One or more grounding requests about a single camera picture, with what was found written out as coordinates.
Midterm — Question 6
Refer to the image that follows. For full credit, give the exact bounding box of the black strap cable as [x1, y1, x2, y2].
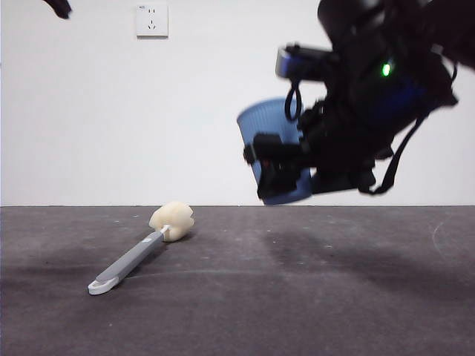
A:
[358, 114, 428, 196]

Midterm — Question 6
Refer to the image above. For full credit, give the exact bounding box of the white wall socket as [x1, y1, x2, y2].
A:
[135, 4, 169, 39]

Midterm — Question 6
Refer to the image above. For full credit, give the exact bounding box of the blue ribbed plastic cup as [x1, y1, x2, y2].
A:
[236, 96, 316, 205]

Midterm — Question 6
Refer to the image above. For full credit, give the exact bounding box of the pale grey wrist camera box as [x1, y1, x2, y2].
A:
[275, 44, 335, 81]

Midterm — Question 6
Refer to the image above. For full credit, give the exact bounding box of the grey-handled sponge cup brush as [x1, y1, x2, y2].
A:
[88, 200, 195, 296]

